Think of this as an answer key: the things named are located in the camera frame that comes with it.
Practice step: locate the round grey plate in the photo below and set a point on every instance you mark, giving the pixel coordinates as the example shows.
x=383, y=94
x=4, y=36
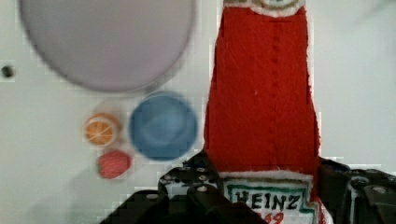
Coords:
x=109, y=45

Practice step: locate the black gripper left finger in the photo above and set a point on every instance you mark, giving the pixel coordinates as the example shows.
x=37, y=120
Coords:
x=189, y=194

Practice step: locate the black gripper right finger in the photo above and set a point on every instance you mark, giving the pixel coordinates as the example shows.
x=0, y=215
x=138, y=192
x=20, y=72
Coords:
x=357, y=196

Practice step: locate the plush red strawberry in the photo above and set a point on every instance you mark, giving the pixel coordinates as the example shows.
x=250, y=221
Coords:
x=113, y=164

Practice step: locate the blue bowl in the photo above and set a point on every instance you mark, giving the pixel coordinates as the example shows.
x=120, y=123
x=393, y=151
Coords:
x=163, y=126

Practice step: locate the plush orange slice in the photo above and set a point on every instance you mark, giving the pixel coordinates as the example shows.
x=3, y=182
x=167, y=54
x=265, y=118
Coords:
x=102, y=129

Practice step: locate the plush red ketchup bottle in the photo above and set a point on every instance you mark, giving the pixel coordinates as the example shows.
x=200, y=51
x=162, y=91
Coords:
x=261, y=128

